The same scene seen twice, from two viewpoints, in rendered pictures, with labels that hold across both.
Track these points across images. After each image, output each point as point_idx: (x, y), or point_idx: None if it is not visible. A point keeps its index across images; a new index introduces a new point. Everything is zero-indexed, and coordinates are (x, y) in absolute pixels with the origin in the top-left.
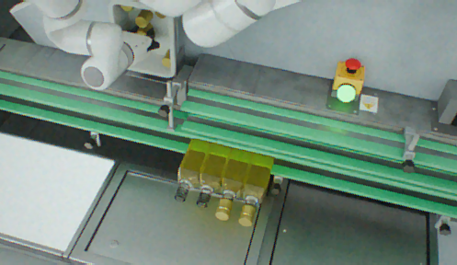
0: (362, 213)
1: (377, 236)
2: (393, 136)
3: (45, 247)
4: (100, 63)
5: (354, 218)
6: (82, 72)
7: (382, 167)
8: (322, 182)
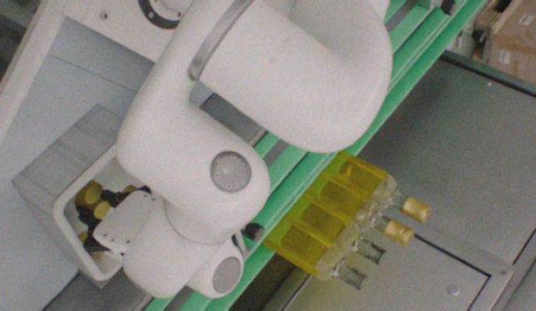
0: (404, 110)
1: (442, 109)
2: (394, 5)
3: None
4: (223, 247)
5: (409, 121)
6: (211, 288)
7: (409, 41)
8: (381, 118)
